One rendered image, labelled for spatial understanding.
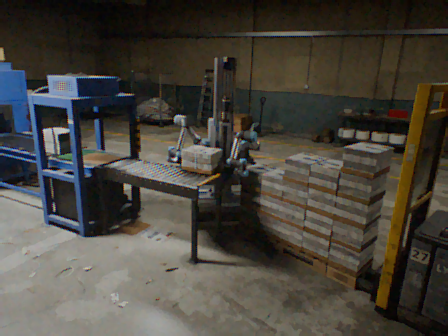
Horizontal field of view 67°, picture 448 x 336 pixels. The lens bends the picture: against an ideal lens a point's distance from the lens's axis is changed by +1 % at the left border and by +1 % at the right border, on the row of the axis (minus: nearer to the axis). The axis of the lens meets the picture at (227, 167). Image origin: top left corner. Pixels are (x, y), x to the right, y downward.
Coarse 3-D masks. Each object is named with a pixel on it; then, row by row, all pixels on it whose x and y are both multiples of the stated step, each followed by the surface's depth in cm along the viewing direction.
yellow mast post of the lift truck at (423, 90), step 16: (416, 96) 226; (432, 96) 224; (416, 112) 228; (416, 128) 230; (416, 144) 231; (416, 160) 234; (400, 176) 243; (416, 176) 242; (400, 192) 244; (400, 208) 246; (400, 224) 248; (400, 240) 251; (400, 256) 261; (384, 272) 264; (384, 288) 266; (384, 304) 268
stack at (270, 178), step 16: (256, 176) 365; (272, 176) 352; (256, 192) 370; (272, 192) 354; (288, 192) 339; (304, 192) 326; (320, 192) 314; (240, 208) 393; (272, 208) 357; (288, 208) 342; (320, 208) 316; (240, 224) 397; (256, 224) 379; (272, 224) 362; (288, 224) 347; (304, 224) 332; (320, 224) 320; (256, 240) 383; (272, 240) 365; (288, 240) 350; (304, 240) 335; (320, 240) 322; (288, 256) 354; (304, 256) 339; (320, 272) 328
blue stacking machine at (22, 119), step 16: (0, 48) 500; (0, 64) 496; (0, 80) 490; (16, 80) 510; (0, 96) 494; (16, 96) 514; (0, 112) 497; (16, 112) 518; (0, 128) 528; (16, 128) 522; (0, 160) 508; (16, 160) 529; (0, 176) 512
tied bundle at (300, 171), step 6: (288, 162) 332; (294, 162) 327; (318, 162) 327; (288, 168) 334; (294, 168) 329; (300, 168) 324; (306, 168) 319; (288, 174) 335; (294, 174) 330; (300, 174) 325; (306, 174) 321; (306, 180) 322
